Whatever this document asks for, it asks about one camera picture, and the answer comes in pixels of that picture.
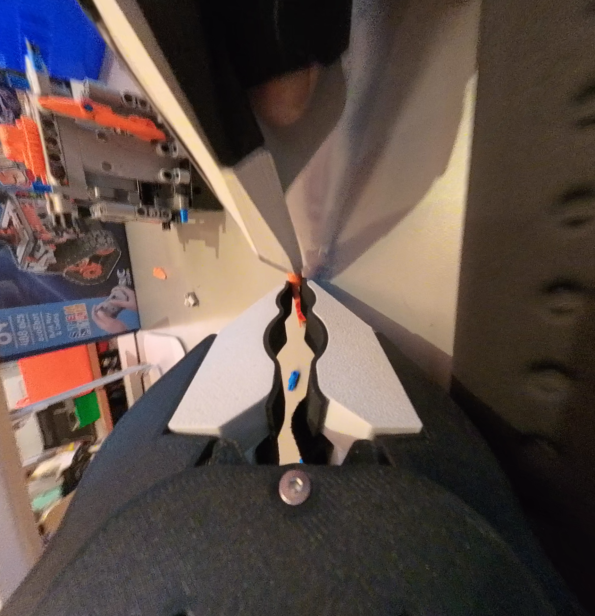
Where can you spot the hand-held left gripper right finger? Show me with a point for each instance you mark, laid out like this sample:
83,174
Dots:
365,385

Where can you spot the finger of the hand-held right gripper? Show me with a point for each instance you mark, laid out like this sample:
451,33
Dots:
264,202
187,120

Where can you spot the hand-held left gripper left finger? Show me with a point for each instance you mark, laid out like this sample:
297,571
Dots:
220,385

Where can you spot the grey plastic connector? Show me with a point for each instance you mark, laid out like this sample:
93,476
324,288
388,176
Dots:
191,300

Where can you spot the orange pointed plastic piece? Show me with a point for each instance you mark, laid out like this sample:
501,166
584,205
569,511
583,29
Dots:
298,308
160,274

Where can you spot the person's right hand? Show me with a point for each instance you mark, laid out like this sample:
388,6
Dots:
285,96

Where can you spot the blue plastic pin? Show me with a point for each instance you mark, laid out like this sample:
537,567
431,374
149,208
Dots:
293,380

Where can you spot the white book stand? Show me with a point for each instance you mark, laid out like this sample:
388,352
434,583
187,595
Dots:
158,346

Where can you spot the toy building-block model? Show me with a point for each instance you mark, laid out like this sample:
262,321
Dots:
110,159

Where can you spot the green block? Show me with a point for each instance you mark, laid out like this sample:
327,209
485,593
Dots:
87,409

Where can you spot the blue plastic bin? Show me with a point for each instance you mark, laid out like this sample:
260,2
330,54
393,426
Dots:
47,33

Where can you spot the orange plastic object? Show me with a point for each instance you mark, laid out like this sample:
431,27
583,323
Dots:
57,370

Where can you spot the black box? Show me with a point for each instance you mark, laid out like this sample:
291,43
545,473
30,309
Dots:
57,428

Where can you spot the blue toy kit box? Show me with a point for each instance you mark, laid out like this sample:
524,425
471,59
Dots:
62,288

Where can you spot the black dimpled panel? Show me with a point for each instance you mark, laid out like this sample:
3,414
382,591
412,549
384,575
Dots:
528,240

